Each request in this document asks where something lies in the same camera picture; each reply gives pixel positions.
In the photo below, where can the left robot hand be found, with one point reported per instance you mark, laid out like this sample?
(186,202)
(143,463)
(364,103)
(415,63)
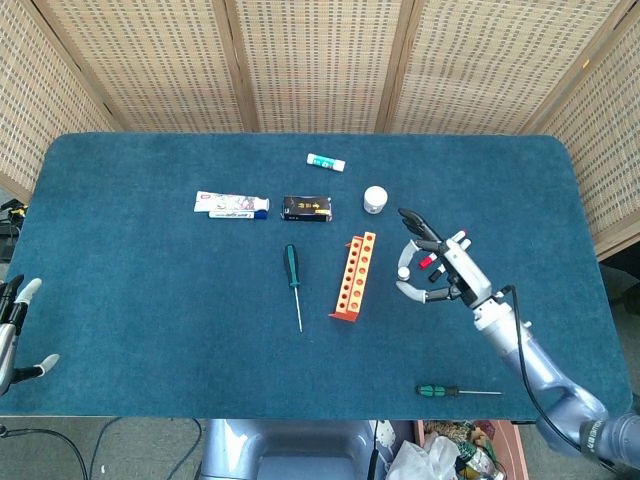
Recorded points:
(7,340)

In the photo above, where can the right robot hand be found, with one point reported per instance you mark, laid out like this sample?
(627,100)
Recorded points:
(467,272)

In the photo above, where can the short green black screwdriver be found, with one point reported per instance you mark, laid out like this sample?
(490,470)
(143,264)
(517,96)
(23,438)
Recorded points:
(432,390)

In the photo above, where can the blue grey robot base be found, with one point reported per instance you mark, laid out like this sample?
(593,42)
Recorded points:
(290,450)

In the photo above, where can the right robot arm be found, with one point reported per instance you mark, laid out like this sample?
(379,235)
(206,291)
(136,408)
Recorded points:
(540,370)

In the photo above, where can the black cap whiteboard marker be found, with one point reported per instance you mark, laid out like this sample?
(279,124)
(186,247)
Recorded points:
(439,272)

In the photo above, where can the red cap whiteboard marker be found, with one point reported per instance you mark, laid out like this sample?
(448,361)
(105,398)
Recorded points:
(426,261)

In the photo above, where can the orange tube rack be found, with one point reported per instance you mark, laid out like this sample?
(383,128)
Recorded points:
(355,285)

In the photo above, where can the white round jar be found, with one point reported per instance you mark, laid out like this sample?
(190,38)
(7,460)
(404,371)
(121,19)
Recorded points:
(375,197)

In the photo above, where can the blue table cloth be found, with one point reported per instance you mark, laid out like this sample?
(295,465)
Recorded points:
(150,325)

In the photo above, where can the black rectangular box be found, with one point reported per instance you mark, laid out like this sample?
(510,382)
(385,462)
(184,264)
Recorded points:
(306,208)

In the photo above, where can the long green black screwdriver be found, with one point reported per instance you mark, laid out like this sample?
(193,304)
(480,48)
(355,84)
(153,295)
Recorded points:
(290,262)

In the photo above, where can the white green glue stick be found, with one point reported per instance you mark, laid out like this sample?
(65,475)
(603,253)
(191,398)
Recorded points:
(325,161)

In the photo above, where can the pink box with clutter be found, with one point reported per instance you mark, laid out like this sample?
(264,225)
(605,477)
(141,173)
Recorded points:
(510,450)

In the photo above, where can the white plastic bag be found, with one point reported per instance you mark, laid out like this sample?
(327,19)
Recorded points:
(425,460)

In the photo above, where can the white toothpaste tube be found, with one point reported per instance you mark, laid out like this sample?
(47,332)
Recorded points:
(230,201)

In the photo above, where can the wicker folding screen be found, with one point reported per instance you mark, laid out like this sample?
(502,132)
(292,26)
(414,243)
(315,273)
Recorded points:
(325,60)

